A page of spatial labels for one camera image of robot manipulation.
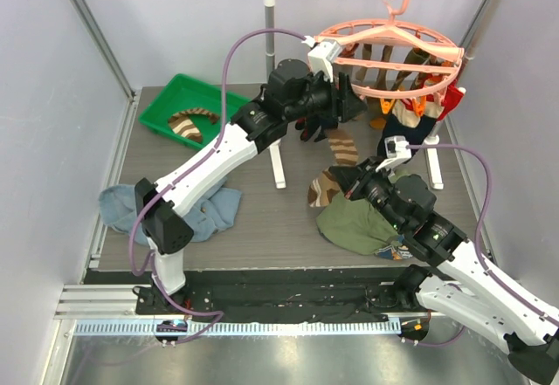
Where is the pink round clip hanger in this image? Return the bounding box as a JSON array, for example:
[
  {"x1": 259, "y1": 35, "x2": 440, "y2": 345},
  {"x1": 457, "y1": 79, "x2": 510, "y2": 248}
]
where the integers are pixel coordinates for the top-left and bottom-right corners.
[{"x1": 314, "y1": 0, "x2": 465, "y2": 118}]

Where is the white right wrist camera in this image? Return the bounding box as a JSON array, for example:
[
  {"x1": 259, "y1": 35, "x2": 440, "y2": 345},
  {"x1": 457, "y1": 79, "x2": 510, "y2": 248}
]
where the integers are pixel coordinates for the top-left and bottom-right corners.
[{"x1": 376, "y1": 135, "x2": 412, "y2": 172}]

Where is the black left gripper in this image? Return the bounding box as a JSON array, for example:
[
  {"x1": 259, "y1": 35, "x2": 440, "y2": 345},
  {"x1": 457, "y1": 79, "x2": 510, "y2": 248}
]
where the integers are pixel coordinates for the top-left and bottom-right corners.
[{"x1": 285, "y1": 67, "x2": 369, "y2": 125}]

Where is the black colourful argyle sock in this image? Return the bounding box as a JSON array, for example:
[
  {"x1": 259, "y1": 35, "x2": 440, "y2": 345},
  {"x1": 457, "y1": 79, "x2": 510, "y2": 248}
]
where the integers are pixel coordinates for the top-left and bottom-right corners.
[{"x1": 294, "y1": 116, "x2": 327, "y2": 142}]

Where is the red white sock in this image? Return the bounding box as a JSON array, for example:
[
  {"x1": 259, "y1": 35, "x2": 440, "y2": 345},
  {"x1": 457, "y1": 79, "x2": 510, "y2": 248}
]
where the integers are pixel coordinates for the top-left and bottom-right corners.
[{"x1": 424, "y1": 81, "x2": 465, "y2": 121}]

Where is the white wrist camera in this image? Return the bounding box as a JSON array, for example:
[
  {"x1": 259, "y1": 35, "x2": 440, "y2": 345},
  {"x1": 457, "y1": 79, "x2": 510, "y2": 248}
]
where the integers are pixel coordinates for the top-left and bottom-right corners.
[
  {"x1": 302, "y1": 36, "x2": 342, "y2": 82},
  {"x1": 376, "y1": 135, "x2": 412, "y2": 172}
]

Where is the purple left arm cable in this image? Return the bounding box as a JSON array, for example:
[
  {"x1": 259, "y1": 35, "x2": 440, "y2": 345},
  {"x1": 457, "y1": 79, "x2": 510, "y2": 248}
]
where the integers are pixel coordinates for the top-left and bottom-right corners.
[{"x1": 128, "y1": 27, "x2": 314, "y2": 347}]

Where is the light blue denim shirt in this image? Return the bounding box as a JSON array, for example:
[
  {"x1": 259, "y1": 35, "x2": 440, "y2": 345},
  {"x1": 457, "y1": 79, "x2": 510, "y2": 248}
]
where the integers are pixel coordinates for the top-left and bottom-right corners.
[{"x1": 99, "y1": 177, "x2": 242, "y2": 243}]

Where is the navy cream cuff sock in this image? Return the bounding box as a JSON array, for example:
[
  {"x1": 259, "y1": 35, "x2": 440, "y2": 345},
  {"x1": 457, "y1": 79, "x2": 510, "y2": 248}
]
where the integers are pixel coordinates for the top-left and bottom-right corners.
[{"x1": 376, "y1": 99, "x2": 444, "y2": 158}]

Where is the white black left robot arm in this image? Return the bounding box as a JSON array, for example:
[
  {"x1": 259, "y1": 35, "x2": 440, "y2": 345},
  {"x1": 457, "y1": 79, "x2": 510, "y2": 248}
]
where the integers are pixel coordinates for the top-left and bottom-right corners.
[{"x1": 135, "y1": 59, "x2": 366, "y2": 314}]

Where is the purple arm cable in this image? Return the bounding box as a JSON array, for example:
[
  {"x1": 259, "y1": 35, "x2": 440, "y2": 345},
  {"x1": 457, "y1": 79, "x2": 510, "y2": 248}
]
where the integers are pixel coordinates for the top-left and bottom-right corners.
[
  {"x1": 401, "y1": 142, "x2": 559, "y2": 347},
  {"x1": 128, "y1": 27, "x2": 314, "y2": 347}
]

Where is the olive yellow toe sock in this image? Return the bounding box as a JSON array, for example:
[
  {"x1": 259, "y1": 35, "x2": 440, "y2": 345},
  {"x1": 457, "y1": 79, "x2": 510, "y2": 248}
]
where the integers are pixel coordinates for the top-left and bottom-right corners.
[{"x1": 355, "y1": 44, "x2": 430, "y2": 130}]

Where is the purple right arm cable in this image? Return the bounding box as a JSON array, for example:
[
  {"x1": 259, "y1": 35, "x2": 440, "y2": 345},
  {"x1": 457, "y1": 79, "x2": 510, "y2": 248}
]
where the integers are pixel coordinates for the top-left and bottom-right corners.
[{"x1": 401, "y1": 142, "x2": 559, "y2": 347}]

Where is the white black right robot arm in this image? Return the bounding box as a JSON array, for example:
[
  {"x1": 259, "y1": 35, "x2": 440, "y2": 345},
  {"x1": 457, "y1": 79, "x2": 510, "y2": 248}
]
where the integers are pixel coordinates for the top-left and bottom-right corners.
[{"x1": 330, "y1": 162, "x2": 558, "y2": 384}]

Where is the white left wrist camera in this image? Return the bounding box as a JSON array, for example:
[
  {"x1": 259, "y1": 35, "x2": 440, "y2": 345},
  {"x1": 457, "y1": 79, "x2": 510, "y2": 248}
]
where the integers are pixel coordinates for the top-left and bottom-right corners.
[{"x1": 302, "y1": 36, "x2": 342, "y2": 82}]

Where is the green crumpled garment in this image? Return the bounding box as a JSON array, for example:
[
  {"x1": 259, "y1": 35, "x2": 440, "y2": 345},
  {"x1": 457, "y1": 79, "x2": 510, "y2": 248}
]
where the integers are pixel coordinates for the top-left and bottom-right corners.
[{"x1": 316, "y1": 194, "x2": 412, "y2": 261}]

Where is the white slotted cable duct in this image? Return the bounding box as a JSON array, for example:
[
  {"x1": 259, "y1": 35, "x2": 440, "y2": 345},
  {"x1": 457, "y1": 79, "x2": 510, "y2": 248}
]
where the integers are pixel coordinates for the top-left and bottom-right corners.
[{"x1": 74, "y1": 318, "x2": 401, "y2": 337}]

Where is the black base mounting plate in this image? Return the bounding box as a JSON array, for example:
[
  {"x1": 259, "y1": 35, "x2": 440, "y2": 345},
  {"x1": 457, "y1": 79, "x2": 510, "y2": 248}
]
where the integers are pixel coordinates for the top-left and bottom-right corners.
[{"x1": 85, "y1": 267, "x2": 424, "y2": 324}]

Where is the green plastic tray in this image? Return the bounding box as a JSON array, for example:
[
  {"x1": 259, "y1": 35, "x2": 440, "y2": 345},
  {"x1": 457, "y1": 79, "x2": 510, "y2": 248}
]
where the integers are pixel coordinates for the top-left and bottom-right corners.
[{"x1": 139, "y1": 74, "x2": 249, "y2": 150}]

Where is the brown striped sock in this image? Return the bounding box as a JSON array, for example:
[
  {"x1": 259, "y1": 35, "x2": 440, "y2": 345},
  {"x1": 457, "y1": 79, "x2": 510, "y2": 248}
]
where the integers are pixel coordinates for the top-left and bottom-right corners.
[
  {"x1": 167, "y1": 107, "x2": 220, "y2": 143},
  {"x1": 307, "y1": 129, "x2": 358, "y2": 208}
]

